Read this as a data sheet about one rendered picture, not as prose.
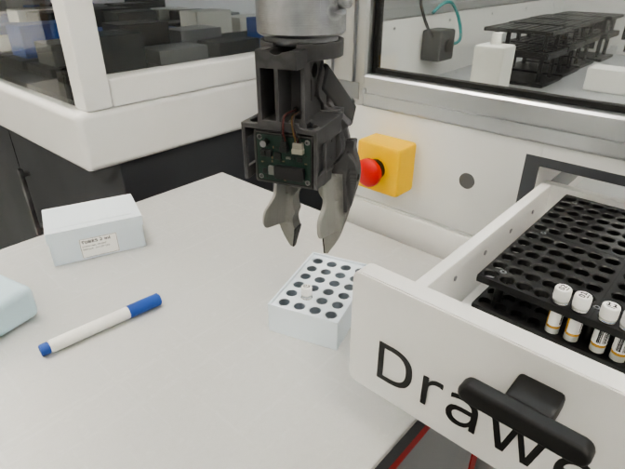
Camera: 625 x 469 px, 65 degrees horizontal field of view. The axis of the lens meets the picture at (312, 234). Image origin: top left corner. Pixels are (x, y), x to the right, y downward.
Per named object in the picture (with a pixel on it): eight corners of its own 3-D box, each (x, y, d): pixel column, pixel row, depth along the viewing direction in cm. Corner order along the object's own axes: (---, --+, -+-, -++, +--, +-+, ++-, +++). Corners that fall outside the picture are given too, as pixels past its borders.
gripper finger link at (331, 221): (307, 274, 49) (293, 186, 45) (328, 246, 54) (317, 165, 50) (336, 276, 48) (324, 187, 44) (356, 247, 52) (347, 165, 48)
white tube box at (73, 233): (53, 267, 68) (44, 234, 66) (50, 240, 75) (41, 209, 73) (147, 246, 74) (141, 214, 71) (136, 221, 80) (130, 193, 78)
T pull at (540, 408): (586, 474, 26) (593, 456, 25) (454, 398, 30) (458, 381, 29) (605, 431, 28) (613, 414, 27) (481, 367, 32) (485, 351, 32)
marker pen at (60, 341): (44, 360, 52) (40, 349, 52) (39, 353, 53) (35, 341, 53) (163, 306, 61) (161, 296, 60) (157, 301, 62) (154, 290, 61)
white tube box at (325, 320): (337, 351, 54) (338, 323, 52) (269, 330, 57) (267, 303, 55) (372, 290, 64) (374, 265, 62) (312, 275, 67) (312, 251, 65)
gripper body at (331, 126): (242, 185, 45) (232, 44, 39) (284, 154, 52) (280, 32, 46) (320, 198, 42) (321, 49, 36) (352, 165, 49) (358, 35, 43)
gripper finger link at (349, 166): (315, 212, 50) (302, 127, 46) (322, 205, 52) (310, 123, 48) (359, 214, 48) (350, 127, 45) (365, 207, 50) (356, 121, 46)
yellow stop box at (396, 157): (392, 200, 69) (397, 151, 65) (352, 186, 73) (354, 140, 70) (413, 189, 72) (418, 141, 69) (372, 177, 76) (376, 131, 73)
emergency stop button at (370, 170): (375, 192, 68) (377, 164, 66) (352, 183, 70) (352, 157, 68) (387, 185, 69) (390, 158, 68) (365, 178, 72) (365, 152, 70)
